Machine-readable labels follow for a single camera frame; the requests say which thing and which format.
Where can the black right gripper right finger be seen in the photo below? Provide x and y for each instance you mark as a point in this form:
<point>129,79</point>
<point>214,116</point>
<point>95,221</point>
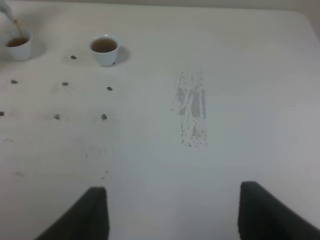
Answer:
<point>261,216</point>

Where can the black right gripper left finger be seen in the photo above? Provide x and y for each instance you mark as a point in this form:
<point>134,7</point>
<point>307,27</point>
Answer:
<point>87,219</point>

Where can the light blue porcelain teapot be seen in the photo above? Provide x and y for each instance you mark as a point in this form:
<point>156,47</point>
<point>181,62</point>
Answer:
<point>6,10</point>

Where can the right light blue teacup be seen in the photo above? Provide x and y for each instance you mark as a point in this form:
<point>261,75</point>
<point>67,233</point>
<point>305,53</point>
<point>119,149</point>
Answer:
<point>105,49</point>

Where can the light blue teacup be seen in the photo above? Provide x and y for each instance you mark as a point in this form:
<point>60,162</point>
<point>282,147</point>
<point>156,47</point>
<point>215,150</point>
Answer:
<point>105,49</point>
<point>18,46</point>

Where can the left light blue teacup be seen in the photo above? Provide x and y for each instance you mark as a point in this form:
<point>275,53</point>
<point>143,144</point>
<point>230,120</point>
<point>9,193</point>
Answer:
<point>18,46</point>

